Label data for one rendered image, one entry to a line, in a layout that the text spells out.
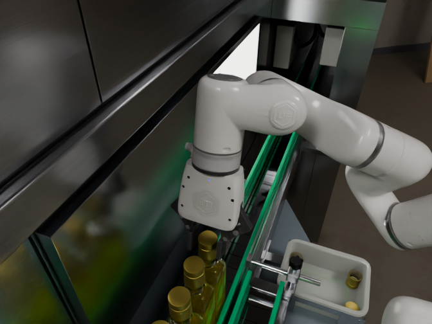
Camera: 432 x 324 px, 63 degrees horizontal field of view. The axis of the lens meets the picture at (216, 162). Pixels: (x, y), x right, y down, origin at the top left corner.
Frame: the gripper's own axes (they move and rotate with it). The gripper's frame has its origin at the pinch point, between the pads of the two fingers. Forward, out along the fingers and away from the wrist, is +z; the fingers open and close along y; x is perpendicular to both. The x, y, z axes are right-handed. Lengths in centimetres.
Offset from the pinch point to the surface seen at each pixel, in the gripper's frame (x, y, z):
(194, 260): -5.0, -0.2, 0.3
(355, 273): 39, 30, 26
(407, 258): 140, 69, 82
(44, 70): -17.4, -14.7, -29.7
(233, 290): 8.3, 4.0, 17.1
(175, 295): -11.4, -0.1, 2.0
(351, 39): 92, 14, -30
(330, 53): 104, 7, -23
